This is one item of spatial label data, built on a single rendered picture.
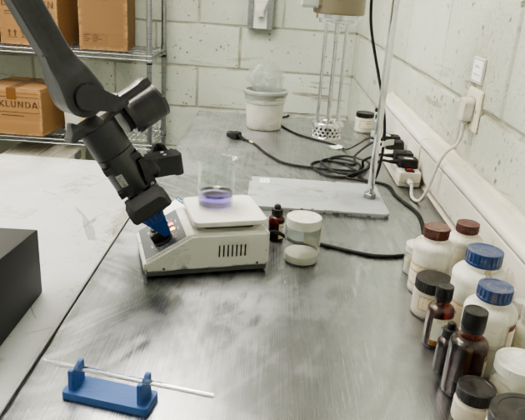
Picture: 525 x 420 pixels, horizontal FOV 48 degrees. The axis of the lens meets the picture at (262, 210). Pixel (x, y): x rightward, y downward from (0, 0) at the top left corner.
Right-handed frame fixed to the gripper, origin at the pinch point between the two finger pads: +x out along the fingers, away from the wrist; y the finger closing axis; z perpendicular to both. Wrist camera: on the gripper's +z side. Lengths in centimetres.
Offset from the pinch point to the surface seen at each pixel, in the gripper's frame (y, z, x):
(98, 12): 214, 28, -16
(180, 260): -3.8, -0.5, 6.8
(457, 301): -30.7, 27.2, 20.7
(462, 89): 21, 71, 22
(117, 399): -31.5, -13.8, 2.8
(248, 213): -1.6, 12.7, 7.5
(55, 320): -11.8, -18.6, 0.1
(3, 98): 229, -32, -2
